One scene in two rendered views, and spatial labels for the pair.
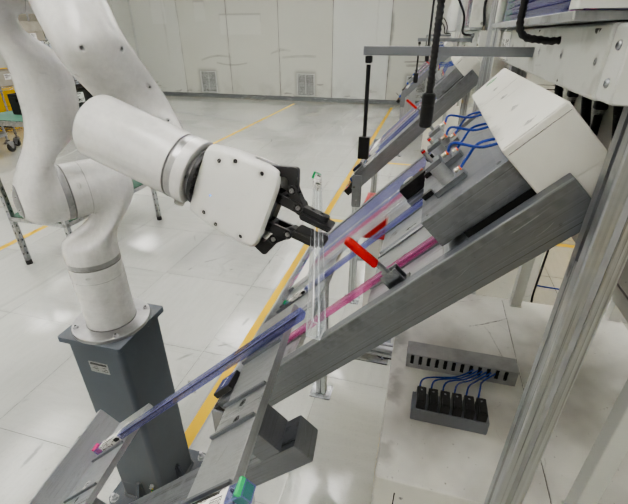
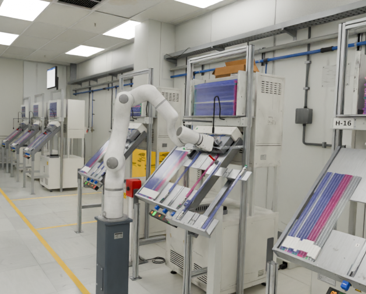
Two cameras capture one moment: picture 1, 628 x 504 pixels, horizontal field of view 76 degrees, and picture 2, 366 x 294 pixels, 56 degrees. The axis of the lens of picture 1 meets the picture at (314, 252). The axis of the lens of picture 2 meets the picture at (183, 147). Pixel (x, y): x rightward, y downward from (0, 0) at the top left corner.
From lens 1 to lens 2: 2.13 m
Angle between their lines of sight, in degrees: 54
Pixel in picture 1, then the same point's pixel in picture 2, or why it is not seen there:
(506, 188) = (231, 141)
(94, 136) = (187, 132)
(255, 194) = (211, 141)
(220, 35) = not seen: outside the picture
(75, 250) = (119, 181)
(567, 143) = (238, 132)
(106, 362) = (122, 230)
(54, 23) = (173, 112)
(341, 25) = not seen: outside the picture
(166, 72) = not seen: outside the picture
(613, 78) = (243, 123)
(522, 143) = (233, 133)
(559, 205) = (239, 142)
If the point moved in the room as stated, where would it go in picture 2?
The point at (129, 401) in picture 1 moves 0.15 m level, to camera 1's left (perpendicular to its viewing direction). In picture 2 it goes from (127, 250) to (108, 256)
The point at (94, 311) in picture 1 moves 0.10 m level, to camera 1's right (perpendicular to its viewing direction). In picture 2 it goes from (119, 207) to (132, 205)
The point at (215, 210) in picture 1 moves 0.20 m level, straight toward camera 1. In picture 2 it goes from (205, 144) to (235, 146)
